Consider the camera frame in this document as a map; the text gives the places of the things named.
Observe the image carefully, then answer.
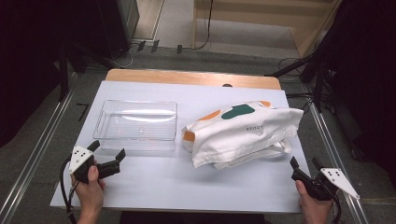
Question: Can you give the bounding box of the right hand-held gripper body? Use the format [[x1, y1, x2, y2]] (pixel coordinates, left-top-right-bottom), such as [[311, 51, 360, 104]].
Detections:
[[290, 168, 361, 202]]

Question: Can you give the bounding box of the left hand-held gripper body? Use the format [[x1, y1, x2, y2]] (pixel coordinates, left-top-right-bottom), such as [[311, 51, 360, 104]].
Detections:
[[68, 145, 121, 185]]

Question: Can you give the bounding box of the clear plastic container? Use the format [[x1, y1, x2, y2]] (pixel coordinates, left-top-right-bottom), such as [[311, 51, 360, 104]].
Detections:
[[92, 99, 178, 152]]

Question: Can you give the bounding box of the white cloth bag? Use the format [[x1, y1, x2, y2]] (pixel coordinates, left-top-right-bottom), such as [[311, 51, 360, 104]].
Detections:
[[181, 100, 304, 171]]

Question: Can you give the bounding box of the person's left hand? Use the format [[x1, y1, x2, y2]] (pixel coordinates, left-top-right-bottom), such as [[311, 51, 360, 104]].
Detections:
[[71, 165, 106, 217]]

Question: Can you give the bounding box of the person's right hand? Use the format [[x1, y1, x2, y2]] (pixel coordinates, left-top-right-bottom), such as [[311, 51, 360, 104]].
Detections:
[[294, 179, 334, 224]]

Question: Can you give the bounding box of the white table mat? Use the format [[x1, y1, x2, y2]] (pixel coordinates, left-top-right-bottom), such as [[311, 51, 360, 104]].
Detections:
[[49, 79, 311, 215]]

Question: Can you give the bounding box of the black cabinet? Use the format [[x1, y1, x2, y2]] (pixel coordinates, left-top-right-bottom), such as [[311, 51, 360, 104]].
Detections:
[[94, 0, 140, 60]]

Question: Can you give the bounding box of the light wooden desk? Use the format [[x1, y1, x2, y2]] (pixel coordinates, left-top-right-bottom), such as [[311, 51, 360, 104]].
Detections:
[[191, 0, 344, 59]]

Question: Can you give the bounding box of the aluminium floor rail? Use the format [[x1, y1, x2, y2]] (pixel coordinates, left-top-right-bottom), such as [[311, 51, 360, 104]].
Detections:
[[0, 88, 78, 224], [302, 85, 372, 224]]

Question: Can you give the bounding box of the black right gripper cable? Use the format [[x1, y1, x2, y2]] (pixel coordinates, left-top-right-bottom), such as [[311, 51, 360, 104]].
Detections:
[[331, 191, 343, 224]]

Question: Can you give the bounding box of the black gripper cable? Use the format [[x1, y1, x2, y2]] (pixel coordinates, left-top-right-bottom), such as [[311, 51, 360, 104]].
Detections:
[[59, 155, 78, 224], [331, 191, 343, 224]]

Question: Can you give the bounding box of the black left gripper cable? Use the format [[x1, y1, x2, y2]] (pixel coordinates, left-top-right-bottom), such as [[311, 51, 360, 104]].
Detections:
[[59, 155, 78, 224]]

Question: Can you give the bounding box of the bundle of black cables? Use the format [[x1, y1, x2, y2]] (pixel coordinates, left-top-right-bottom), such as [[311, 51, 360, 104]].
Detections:
[[276, 56, 332, 115]]

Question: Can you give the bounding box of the white floor cable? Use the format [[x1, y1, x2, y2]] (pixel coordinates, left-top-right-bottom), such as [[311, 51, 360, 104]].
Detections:
[[110, 42, 140, 70]]

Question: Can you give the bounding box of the black hanging cable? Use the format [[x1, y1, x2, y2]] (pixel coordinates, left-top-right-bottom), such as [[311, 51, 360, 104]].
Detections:
[[183, 0, 215, 51]]

